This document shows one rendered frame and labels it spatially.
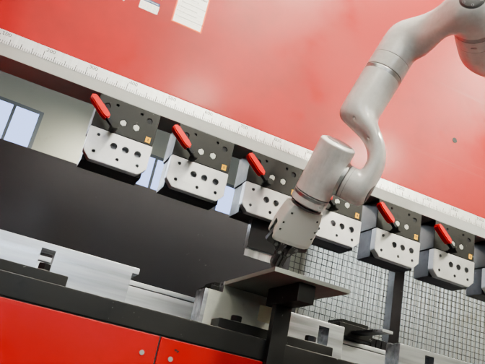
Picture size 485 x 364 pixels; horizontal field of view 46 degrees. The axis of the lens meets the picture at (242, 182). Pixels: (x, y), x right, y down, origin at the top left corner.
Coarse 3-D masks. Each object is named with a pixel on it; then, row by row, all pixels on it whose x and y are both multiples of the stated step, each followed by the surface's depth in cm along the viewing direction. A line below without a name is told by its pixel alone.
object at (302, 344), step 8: (216, 320) 130; (224, 320) 129; (224, 328) 128; (232, 328) 129; (240, 328) 130; (248, 328) 131; (256, 328) 131; (256, 336) 131; (264, 336) 132; (288, 336) 134; (288, 344) 134; (296, 344) 134; (304, 344) 135; (312, 344) 136; (320, 344) 137; (320, 352) 136; (328, 352) 137
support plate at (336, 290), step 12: (252, 276) 125; (264, 276) 121; (276, 276) 119; (288, 276) 117; (300, 276) 117; (240, 288) 138; (252, 288) 135; (264, 288) 133; (324, 288) 121; (336, 288) 120
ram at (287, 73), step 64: (0, 0) 132; (64, 0) 138; (128, 0) 145; (256, 0) 162; (320, 0) 172; (384, 0) 183; (0, 64) 133; (128, 64) 141; (192, 64) 148; (256, 64) 156; (320, 64) 166; (448, 64) 188; (256, 128) 151; (320, 128) 160; (384, 128) 169; (448, 128) 180; (384, 192) 163; (448, 192) 173
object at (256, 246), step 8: (248, 224) 148; (256, 224) 147; (264, 224) 148; (248, 232) 146; (256, 232) 146; (264, 232) 147; (248, 240) 145; (256, 240) 146; (264, 240) 147; (248, 248) 145; (256, 248) 145; (264, 248) 146; (272, 248) 147; (256, 256) 146; (264, 256) 146
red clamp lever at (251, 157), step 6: (246, 156) 144; (252, 156) 143; (252, 162) 144; (258, 162) 144; (258, 168) 143; (258, 174) 144; (264, 174) 144; (264, 180) 144; (270, 180) 143; (264, 186) 145
